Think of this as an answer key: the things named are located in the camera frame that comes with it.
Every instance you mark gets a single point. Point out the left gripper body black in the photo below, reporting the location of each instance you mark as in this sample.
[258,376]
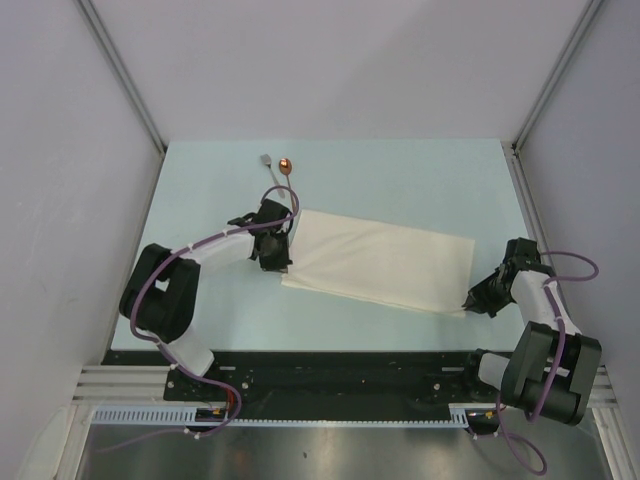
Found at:
[277,254]

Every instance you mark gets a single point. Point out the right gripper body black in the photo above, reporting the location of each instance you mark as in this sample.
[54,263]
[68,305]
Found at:
[491,296]

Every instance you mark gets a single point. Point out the white cloth napkin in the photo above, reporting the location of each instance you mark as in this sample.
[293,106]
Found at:
[380,263]

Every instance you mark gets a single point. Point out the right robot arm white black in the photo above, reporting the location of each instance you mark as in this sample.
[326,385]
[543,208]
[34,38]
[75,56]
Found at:
[551,371]

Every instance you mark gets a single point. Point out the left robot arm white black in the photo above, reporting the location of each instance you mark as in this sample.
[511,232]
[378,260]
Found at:
[160,296]

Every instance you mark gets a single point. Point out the copper spoon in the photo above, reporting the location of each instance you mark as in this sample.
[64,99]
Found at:
[285,168]

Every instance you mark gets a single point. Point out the silver fork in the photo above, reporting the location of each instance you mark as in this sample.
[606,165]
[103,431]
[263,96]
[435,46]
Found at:
[267,162]

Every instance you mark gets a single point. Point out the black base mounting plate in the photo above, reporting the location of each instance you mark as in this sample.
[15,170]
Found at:
[432,377]

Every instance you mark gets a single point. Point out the right aluminium frame post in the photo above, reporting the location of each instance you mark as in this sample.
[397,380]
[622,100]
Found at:
[572,45]

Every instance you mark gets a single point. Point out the aluminium frame post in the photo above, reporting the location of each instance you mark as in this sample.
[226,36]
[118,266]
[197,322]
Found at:
[115,62]
[572,45]

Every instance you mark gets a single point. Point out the white slotted cable duct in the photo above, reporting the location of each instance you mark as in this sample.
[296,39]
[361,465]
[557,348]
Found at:
[448,416]

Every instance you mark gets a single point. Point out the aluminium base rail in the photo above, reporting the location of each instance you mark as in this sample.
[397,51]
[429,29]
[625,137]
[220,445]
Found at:
[121,384]

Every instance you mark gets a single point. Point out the left aluminium frame post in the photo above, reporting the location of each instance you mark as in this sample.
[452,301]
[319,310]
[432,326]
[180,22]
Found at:
[115,62]

